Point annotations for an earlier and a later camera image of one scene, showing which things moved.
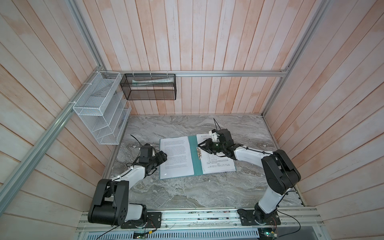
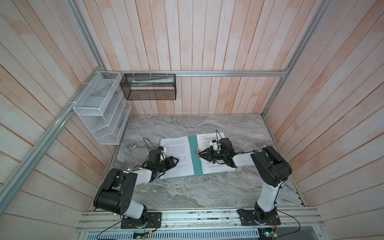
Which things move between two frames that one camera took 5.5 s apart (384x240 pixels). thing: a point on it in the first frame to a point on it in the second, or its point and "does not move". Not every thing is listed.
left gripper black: [161, 157] to [170, 163]
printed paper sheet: [212, 163] does not move
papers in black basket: [144, 82] does not move
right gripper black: [208, 150] to [204, 154]
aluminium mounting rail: [295, 220] does not move
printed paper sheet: [179, 162] does not move
